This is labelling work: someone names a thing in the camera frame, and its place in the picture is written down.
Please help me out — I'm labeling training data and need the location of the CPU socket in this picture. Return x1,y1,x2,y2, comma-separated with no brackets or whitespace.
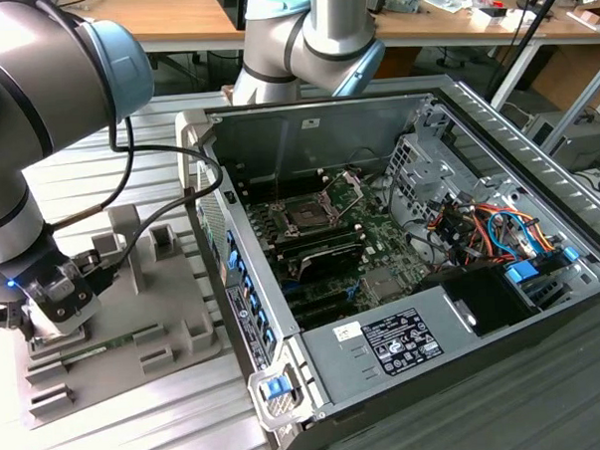
277,194,337,236

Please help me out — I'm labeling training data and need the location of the grey parts rack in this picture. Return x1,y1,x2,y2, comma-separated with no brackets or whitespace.
7,199,229,432

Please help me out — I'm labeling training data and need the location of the blue case latch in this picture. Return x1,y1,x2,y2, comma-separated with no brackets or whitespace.
259,377,290,402

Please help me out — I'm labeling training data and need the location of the thin locking lever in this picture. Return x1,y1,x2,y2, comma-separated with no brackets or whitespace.
270,120,294,208

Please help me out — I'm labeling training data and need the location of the black RAM slots bank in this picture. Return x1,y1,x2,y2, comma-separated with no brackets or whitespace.
272,222,365,261

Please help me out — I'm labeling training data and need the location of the grey power supply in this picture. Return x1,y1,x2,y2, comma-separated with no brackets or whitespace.
296,283,476,406

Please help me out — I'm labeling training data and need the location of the black graphics card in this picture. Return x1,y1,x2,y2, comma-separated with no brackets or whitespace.
295,244,367,287

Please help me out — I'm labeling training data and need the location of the white barcode sticker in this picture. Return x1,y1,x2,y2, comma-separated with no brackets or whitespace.
332,320,362,343

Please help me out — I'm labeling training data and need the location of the wooden desk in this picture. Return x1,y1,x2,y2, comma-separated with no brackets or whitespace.
60,0,600,65

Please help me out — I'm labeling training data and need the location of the metal socket cover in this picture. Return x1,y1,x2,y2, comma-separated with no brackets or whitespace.
320,167,366,221

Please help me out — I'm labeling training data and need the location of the open black PC case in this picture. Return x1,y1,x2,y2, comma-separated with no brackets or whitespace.
172,67,600,450

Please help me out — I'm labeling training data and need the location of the green motherboard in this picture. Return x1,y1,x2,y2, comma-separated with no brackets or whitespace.
241,171,438,333

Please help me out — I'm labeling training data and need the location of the black rating label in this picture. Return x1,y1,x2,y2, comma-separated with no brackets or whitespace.
358,306,446,378

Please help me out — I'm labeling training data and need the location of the metal drive cage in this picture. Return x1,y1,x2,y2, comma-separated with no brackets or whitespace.
384,129,483,223

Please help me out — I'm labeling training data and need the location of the black fan shroud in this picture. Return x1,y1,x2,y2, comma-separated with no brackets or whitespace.
418,263,543,341

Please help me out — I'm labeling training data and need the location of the blue disk carrier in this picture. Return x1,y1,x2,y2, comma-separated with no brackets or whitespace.
503,257,543,286

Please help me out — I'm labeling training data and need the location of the black slanted stand pole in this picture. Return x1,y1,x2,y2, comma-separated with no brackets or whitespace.
483,0,577,107

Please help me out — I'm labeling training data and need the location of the grey computer box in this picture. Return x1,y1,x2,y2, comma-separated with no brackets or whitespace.
521,110,600,176

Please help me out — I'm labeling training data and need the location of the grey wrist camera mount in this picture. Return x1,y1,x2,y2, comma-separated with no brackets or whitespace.
21,261,105,338

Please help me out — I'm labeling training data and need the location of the brown sleeved cable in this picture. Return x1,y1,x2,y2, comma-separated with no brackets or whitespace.
39,112,140,235

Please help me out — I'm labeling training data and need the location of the thick black cable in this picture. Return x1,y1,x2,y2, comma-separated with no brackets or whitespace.
69,101,229,297

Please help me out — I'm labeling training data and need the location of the coloured wire bundle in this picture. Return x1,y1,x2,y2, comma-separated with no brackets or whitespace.
426,196,561,271

